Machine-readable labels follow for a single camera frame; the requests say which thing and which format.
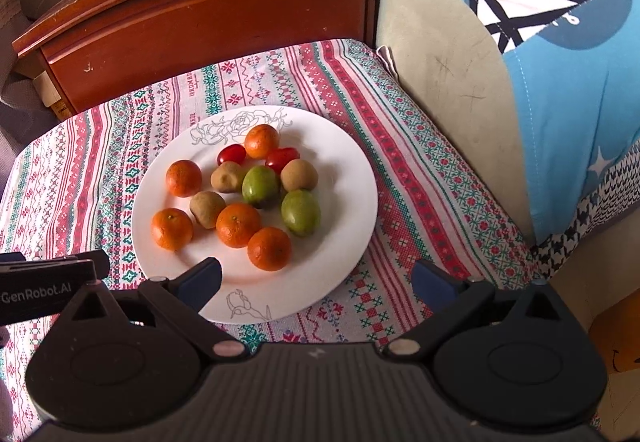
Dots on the blue cartoon blanket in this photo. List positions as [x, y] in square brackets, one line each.
[574, 68]

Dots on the red tomato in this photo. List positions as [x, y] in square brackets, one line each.
[233, 153]
[277, 159]

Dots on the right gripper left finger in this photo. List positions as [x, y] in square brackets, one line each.
[177, 304]

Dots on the orange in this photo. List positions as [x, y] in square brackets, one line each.
[270, 249]
[261, 140]
[171, 229]
[237, 223]
[183, 178]

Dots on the patterned tablecloth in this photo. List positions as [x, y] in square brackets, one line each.
[392, 191]

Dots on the green fruit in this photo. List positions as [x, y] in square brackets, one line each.
[260, 187]
[301, 213]

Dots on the green fruit front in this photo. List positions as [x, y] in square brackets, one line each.
[301, 213]

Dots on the cardboard box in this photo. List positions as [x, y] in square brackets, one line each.
[31, 67]

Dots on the orange front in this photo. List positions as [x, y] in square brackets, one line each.
[270, 249]

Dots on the red tomato front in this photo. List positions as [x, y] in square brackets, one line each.
[277, 159]

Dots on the wooden cabinet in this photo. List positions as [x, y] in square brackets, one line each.
[97, 50]

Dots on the beige sofa cushion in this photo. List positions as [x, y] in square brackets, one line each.
[449, 64]

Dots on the kiwi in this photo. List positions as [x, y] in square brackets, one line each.
[298, 174]
[206, 206]
[228, 178]

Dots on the grey checked curtain cloth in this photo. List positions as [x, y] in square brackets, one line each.
[23, 117]

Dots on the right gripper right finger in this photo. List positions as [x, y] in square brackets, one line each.
[452, 302]

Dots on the green fruit back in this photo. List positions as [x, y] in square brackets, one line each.
[260, 187]

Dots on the red tomato back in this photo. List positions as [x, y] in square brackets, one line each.
[233, 153]

